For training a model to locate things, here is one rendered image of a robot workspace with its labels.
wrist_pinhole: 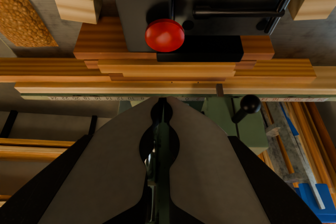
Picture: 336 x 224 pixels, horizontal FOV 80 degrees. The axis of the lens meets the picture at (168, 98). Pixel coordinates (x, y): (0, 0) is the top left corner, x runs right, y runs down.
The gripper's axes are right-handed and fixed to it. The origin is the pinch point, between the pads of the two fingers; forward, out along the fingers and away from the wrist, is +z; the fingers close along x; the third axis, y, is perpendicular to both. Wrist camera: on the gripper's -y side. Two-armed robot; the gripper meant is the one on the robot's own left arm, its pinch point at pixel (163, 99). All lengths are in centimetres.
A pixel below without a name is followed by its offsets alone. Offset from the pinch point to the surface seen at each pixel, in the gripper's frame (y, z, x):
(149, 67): 3.4, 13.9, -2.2
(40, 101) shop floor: 116, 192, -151
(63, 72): 7.0, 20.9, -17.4
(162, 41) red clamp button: -2.2, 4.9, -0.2
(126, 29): -2.8, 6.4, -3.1
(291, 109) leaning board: 79, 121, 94
